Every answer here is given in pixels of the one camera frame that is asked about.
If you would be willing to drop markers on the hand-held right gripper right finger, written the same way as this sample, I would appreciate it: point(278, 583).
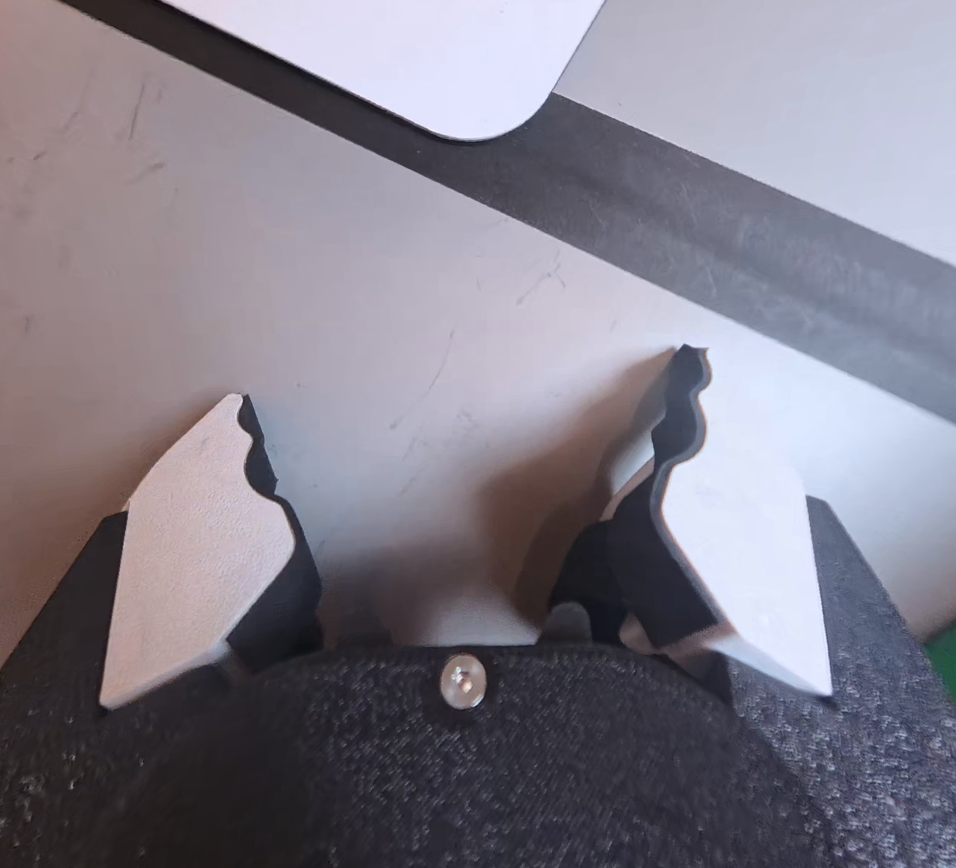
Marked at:
point(747, 554)

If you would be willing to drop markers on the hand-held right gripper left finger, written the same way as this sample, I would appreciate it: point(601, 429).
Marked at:
point(194, 554)

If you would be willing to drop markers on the green plastic bin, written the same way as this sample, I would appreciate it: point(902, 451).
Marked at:
point(945, 659)

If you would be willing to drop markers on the white sign stand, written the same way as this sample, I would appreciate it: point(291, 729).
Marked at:
point(448, 24)

